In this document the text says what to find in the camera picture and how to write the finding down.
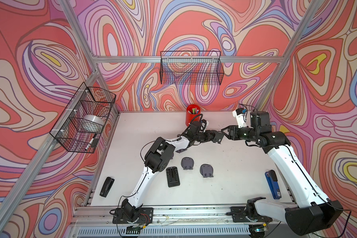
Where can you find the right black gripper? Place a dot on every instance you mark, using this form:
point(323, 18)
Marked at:
point(232, 131)

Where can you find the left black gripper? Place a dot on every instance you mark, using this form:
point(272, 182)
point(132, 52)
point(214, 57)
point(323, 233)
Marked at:
point(207, 133)

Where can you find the dark grey phone stand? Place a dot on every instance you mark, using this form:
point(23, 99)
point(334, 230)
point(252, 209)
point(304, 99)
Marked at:
point(217, 137)

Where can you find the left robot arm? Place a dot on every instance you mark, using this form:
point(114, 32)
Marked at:
point(158, 157)

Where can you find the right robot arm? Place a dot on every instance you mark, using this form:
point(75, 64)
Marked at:
point(313, 210)

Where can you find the black rectangular phone holder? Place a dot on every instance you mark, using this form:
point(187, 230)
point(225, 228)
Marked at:
point(172, 177)

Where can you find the red pen cup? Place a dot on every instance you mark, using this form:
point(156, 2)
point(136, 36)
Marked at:
point(189, 116)

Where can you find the blue stapler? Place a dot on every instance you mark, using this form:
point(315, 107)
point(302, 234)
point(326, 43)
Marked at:
point(272, 181)

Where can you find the black stapler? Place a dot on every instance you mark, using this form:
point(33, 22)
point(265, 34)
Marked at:
point(107, 185)

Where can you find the black marker in basket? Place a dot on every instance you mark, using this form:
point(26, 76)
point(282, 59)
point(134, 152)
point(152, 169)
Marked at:
point(92, 143)

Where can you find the silver tape roll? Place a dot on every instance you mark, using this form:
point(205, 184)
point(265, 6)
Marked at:
point(91, 124)

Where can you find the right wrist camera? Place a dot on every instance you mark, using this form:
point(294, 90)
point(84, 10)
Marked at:
point(240, 115)

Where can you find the back wire basket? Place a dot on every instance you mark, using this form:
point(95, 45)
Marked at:
point(191, 67)

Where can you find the wire basket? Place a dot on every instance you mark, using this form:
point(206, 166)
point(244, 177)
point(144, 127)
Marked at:
point(191, 67)
point(87, 114)

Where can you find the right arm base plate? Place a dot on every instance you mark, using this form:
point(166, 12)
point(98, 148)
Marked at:
point(240, 214)

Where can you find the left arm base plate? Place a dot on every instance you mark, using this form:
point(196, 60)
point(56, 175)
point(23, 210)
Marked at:
point(143, 215)

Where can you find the left wire basket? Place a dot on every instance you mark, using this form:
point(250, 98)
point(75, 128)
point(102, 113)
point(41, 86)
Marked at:
point(87, 114)

